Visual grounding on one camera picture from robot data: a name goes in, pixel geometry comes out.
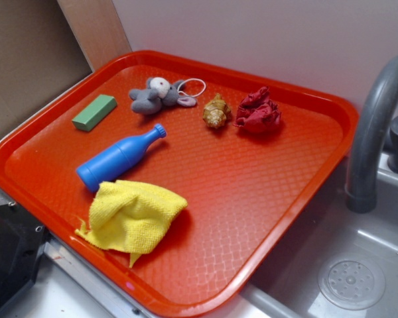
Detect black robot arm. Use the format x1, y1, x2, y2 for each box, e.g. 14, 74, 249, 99
0, 202, 48, 313

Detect crumpled red cloth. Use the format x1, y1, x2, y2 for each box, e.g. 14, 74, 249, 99
233, 86, 282, 134

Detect yellow microfiber cloth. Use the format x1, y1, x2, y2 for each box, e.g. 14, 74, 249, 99
75, 180, 188, 268

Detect red plastic tray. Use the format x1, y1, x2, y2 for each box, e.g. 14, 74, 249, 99
0, 51, 358, 317

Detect tan seashell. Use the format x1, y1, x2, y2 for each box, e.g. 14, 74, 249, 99
202, 93, 232, 129

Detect grey plush mouse toy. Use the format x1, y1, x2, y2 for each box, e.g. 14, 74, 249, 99
129, 77, 206, 115

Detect blue plastic bottle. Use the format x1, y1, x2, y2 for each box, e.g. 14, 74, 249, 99
76, 124, 166, 192

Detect green rectangular block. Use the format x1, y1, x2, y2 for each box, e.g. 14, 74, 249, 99
72, 95, 117, 132

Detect light wooden board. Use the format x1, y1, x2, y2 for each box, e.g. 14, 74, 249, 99
58, 0, 132, 71

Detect grey plastic sink basin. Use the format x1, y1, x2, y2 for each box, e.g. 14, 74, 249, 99
245, 150, 398, 318

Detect grey sink faucet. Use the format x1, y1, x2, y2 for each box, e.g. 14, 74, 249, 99
345, 56, 398, 213

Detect brown cardboard panel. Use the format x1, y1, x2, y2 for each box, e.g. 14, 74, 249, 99
0, 1, 91, 139

